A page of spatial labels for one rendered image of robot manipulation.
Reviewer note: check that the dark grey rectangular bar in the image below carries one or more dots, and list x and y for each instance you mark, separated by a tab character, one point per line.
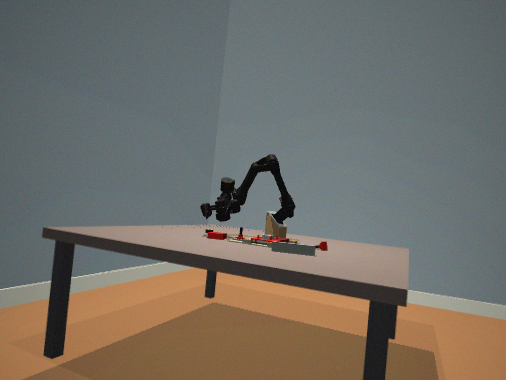
293	248

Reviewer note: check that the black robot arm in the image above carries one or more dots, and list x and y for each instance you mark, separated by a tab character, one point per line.
268	163

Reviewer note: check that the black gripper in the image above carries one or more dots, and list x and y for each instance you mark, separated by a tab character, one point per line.
222	205

